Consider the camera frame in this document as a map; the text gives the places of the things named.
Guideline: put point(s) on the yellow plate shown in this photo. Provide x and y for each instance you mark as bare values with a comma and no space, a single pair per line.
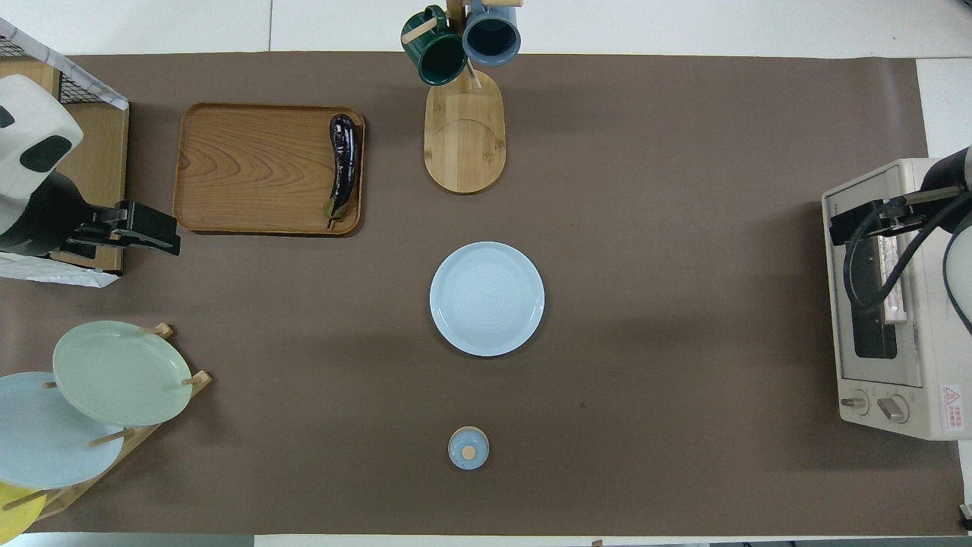
14,516

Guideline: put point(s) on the wooden serving tray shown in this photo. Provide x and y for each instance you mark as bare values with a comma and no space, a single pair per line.
258,167

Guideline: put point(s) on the silver oven knob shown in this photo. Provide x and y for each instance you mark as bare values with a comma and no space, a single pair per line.
894,409
854,401

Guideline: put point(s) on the dark green mug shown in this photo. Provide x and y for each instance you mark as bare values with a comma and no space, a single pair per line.
440,57

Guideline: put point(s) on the marble print basket cloth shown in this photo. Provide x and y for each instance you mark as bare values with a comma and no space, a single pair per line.
106,95
45,272

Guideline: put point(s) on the blue mug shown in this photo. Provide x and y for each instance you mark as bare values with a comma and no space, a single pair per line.
491,34

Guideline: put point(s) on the brown table mat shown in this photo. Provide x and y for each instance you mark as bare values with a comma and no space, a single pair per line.
645,304

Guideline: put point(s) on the wooden mug tree stand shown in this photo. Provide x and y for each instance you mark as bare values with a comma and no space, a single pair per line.
465,144

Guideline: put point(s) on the light blue ribbed plate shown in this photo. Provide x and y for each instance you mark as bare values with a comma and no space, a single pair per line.
487,298

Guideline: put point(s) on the dark purple eggplant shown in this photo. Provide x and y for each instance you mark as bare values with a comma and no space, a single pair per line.
344,163

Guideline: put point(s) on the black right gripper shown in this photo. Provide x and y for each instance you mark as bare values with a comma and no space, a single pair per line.
904,211

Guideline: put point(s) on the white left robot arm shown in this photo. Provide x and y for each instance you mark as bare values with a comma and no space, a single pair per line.
26,144

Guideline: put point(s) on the beige toaster oven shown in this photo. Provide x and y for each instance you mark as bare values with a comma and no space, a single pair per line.
942,342

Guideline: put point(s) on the wooden plate rack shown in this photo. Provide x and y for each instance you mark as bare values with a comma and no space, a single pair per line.
144,437

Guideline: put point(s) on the pale green plate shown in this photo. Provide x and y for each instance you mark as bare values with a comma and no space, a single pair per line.
121,372

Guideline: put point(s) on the light blue racked plate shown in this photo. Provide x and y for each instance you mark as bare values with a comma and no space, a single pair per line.
38,441

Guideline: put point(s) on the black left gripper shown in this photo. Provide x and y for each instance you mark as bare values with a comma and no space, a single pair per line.
95,232

